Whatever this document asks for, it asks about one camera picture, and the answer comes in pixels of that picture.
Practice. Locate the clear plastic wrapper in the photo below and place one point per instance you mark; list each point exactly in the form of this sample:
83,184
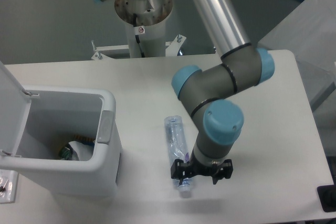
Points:
80,151

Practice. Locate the white wall plate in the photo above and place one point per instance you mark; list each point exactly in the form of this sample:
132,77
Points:
9,179

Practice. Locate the white pedestal base bracket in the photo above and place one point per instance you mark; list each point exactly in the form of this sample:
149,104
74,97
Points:
141,50

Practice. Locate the white trash can lid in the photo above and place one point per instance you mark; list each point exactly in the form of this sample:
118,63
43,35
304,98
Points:
15,106

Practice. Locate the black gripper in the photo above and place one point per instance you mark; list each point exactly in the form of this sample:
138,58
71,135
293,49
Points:
179,170

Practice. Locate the colourful trash inside can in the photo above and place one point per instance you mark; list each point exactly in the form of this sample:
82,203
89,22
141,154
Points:
65,152

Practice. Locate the grey covered side table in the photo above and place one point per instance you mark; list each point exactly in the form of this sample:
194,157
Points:
309,33

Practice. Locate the crushed clear plastic bottle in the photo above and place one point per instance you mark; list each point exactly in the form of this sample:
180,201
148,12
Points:
177,149

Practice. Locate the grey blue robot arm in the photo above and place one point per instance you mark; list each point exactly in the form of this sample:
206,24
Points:
204,94

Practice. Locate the black device at edge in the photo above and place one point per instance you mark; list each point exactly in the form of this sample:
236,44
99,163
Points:
326,195

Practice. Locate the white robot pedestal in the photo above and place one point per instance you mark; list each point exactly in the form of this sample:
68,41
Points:
144,20

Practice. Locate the white trash can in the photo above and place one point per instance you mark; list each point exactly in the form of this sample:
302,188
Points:
64,139

